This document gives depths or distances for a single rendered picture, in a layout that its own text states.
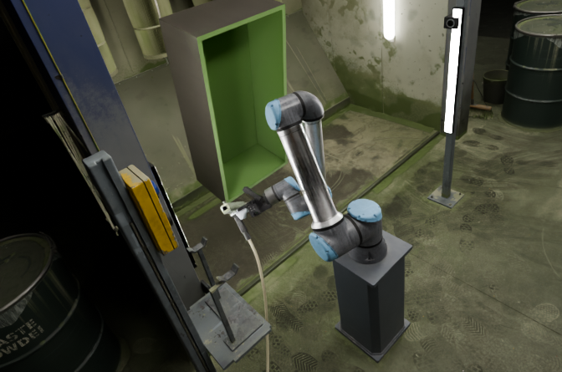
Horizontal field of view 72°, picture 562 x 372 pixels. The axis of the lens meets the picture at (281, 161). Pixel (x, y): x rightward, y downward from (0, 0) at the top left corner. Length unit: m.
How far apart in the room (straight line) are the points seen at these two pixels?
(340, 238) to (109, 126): 1.02
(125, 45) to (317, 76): 2.00
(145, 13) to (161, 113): 0.84
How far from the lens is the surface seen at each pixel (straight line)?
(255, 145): 3.13
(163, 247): 1.19
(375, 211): 1.76
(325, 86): 4.38
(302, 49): 4.39
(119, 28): 3.53
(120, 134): 1.59
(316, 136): 1.75
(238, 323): 1.60
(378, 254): 1.89
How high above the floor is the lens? 2.08
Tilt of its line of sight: 33 degrees down
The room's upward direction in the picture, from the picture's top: 12 degrees counter-clockwise
